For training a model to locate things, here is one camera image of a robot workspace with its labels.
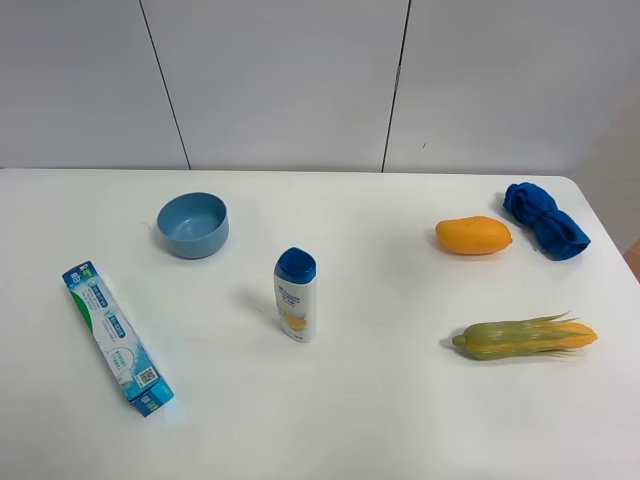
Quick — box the blue cloth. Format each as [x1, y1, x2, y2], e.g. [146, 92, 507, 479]
[503, 182, 591, 261]

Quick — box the white shampoo bottle blue cap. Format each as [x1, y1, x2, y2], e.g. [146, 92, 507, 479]
[274, 247, 317, 343]

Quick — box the blue plastic bowl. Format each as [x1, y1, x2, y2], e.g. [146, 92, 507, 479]
[156, 192, 229, 260]

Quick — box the yellow mango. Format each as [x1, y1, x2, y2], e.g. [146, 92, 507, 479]
[435, 216, 512, 256]

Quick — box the blue toothpaste box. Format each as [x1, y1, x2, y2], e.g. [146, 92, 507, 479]
[62, 261, 174, 417]

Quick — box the corn cob with husk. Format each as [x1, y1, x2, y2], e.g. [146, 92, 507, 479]
[451, 312, 598, 361]

